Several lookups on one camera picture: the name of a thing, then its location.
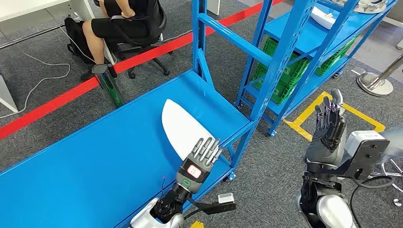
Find white plastic part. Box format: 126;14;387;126
161;99;217;161
310;6;337;30

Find black backpack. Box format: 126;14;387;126
64;17;95;65

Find chrome stool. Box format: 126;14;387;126
373;157;403;209

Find blue metal shelf rack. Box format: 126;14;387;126
0;0;318;228
234;0;400;136

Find grey wheel cover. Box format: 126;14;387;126
330;0;388;15

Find chrome stanchion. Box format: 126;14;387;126
356;53;403;97

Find green plastic crate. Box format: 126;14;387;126
251;37;312;106
315;37;359;77

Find white desk leg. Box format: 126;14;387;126
0;75;19;113

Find person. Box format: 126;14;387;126
80;0;162;81

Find white cabinet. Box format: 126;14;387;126
206;0;221;16

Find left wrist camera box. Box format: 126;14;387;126
188;192;237;217

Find black office chair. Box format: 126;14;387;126
108;3;174;80

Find red floor tape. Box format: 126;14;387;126
0;0;286;141

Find white floor cable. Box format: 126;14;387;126
0;52;71;120

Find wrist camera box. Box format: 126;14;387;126
188;192;237;217
338;130;390;182

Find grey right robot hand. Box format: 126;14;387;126
306;88;347;168

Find dark stanchion post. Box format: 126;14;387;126
91;63;125;110

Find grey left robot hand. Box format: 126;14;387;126
175;137;224;194

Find white desk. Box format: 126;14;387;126
0;0;115;65

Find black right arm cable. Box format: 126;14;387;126
349;175;395;228

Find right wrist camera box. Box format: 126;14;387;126
338;130;390;182

